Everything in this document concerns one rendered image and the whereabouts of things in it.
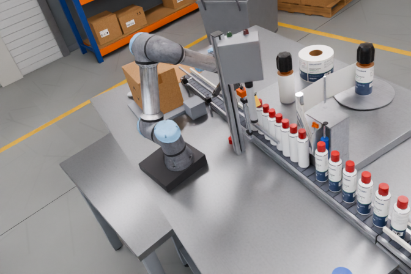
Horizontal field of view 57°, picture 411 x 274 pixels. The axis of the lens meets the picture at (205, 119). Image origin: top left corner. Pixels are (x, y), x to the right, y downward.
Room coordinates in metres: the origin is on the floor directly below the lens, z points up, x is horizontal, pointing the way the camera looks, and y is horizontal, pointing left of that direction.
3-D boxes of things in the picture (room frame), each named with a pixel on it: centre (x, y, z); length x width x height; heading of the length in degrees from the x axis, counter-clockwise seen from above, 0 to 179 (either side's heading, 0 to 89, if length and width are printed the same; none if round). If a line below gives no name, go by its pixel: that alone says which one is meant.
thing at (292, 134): (1.27, -0.37, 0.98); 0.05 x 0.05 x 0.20
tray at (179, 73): (2.49, 0.11, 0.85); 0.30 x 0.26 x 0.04; 22
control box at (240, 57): (1.43, -0.21, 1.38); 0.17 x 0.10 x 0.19; 77
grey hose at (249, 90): (1.38, -0.22, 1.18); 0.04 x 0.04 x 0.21
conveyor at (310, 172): (1.57, -0.25, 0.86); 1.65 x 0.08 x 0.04; 22
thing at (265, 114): (1.46, -0.30, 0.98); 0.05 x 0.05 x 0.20
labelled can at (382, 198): (0.83, -0.54, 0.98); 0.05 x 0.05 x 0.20
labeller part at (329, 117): (1.21, -0.50, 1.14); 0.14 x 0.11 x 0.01; 22
